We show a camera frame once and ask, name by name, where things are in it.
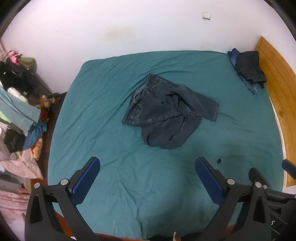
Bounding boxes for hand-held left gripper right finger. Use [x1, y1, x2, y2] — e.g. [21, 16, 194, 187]
[195, 157, 271, 241]

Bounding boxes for pale pink cloth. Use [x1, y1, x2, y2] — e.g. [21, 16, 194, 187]
[0, 148, 43, 179]

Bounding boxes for brown plush toy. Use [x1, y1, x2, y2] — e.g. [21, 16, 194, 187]
[32, 138, 43, 161]

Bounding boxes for dark blue jeans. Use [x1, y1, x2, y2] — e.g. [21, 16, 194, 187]
[122, 73, 220, 149]

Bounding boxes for black fuzzy garment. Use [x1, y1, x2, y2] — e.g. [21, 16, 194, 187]
[5, 129, 26, 154]

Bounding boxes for white cloth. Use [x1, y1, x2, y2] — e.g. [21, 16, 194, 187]
[6, 87, 28, 103]

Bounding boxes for bed with teal sheet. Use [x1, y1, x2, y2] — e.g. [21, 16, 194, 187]
[47, 50, 287, 240]

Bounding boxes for pink floral curtain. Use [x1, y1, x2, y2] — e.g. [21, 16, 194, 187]
[0, 174, 31, 222]

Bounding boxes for colourful stuffed toy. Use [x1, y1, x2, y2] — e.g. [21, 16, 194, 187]
[38, 95, 56, 122]

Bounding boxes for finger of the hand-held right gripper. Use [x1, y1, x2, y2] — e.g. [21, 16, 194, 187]
[282, 159, 296, 180]
[248, 168, 272, 189]

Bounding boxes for folded dark jeans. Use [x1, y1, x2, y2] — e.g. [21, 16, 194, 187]
[235, 51, 267, 89]

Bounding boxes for folded blue jeans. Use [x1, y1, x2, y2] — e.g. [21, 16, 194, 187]
[227, 48, 258, 95]

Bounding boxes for wooden headboard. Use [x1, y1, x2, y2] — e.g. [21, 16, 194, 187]
[254, 36, 296, 193]

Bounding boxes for black clothes pile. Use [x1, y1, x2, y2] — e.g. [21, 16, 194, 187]
[0, 61, 40, 97]

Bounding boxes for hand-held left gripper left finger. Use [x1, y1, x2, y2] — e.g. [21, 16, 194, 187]
[24, 157, 100, 241]

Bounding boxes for blue cloth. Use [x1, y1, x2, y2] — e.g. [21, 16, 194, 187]
[23, 121, 47, 151]

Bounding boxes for olive green cloth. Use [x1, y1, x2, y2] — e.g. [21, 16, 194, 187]
[20, 57, 37, 70]

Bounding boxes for pink fabric item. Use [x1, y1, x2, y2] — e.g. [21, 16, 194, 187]
[9, 50, 23, 65]

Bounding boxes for teal cloth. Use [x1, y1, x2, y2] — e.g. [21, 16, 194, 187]
[0, 87, 41, 130]

